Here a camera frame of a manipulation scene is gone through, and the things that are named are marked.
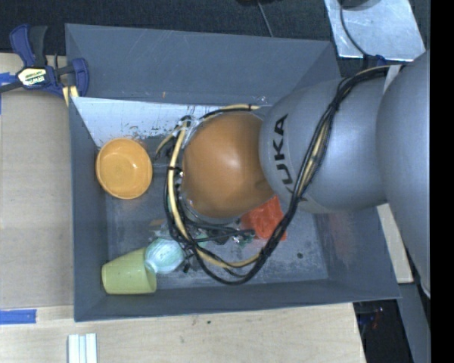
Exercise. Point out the orange-red crumpled object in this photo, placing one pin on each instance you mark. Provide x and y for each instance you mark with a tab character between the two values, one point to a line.
263	218

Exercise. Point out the pale green round object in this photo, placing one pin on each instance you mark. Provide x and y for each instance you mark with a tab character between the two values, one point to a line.
164	255

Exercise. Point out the yellow-green cup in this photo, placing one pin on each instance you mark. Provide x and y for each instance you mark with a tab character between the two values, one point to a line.
125	274

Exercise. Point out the orange plastic bowl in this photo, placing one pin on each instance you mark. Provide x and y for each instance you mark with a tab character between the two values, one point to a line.
123	168

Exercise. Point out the pale wood flat board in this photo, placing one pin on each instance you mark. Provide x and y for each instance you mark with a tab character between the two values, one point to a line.
34	202

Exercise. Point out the grey metal bin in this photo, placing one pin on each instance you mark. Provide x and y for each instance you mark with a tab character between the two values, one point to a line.
136	62

